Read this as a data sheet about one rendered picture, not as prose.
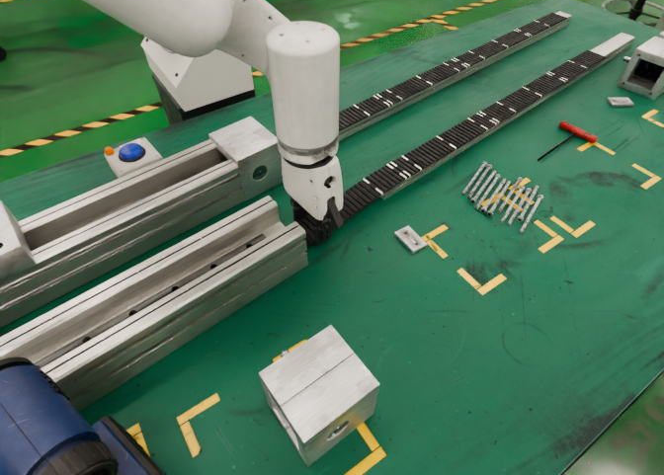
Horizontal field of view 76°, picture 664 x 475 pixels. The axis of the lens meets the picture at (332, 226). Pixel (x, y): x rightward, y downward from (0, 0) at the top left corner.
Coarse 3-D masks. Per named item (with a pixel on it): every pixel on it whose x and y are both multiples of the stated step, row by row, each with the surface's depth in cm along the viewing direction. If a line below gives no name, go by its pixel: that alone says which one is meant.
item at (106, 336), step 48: (192, 240) 61; (240, 240) 65; (288, 240) 61; (96, 288) 55; (144, 288) 58; (192, 288) 55; (240, 288) 60; (48, 336) 52; (96, 336) 54; (144, 336) 54; (192, 336) 59; (96, 384) 52
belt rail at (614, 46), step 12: (624, 36) 118; (600, 48) 112; (612, 48) 112; (624, 48) 117; (588, 72) 109; (564, 84) 104; (528, 108) 97; (504, 120) 94; (492, 132) 92; (468, 144) 88; (432, 168) 83; (408, 180) 80; (396, 192) 80
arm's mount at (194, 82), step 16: (144, 48) 105; (160, 48) 100; (160, 64) 99; (176, 64) 95; (192, 64) 92; (208, 64) 94; (224, 64) 96; (240, 64) 98; (160, 80) 107; (176, 80) 93; (192, 80) 94; (208, 80) 96; (224, 80) 98; (240, 80) 101; (176, 96) 98; (192, 96) 96; (208, 96) 99; (224, 96) 101
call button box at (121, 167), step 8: (144, 144) 80; (144, 152) 78; (152, 152) 78; (112, 160) 77; (120, 160) 77; (128, 160) 76; (136, 160) 76; (144, 160) 77; (152, 160) 77; (160, 160) 78; (112, 168) 79; (120, 168) 75; (128, 168) 75; (136, 168) 76; (120, 176) 75
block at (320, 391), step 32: (288, 352) 53; (320, 352) 48; (352, 352) 48; (288, 384) 46; (320, 384) 46; (352, 384) 46; (288, 416) 44; (320, 416) 44; (352, 416) 47; (320, 448) 47
